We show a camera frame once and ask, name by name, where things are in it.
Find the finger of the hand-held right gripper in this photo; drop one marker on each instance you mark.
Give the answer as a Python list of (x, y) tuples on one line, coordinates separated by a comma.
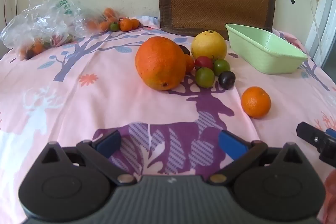
[(316, 138)]

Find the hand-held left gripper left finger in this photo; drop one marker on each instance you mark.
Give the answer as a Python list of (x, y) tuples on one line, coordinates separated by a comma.
[(109, 143)]

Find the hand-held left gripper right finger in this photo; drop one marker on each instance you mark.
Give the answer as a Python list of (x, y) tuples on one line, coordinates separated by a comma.
[(232, 144)]

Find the small mandarin orange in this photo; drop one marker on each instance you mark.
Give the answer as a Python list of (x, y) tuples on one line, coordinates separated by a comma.
[(256, 102)]

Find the green cherry tomato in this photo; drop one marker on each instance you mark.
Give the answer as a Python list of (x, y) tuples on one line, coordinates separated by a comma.
[(204, 77), (221, 67)]

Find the red cherry tomato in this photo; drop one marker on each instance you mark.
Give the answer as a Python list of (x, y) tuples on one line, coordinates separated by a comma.
[(203, 62)]

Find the small orange tomato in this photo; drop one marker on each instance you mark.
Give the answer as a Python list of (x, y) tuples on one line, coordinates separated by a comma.
[(189, 64)]

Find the light green plastic basin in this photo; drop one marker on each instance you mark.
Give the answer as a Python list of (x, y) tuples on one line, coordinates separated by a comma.
[(265, 56)]

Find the large orange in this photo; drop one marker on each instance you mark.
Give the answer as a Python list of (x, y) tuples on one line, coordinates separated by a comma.
[(160, 64)]

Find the yellow grapefruit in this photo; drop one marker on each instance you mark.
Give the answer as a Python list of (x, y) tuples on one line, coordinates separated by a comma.
[(210, 43)]

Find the pink printed bedsheet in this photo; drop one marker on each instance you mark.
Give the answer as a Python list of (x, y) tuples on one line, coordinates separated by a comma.
[(92, 108)]

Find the small green lime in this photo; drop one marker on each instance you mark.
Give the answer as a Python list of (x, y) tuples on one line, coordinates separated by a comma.
[(114, 27)]

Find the pile of small oranges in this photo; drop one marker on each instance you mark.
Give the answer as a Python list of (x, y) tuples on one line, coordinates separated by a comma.
[(126, 24)]

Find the clear plastic bag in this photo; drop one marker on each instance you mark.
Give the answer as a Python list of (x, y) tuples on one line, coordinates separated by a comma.
[(44, 22)]

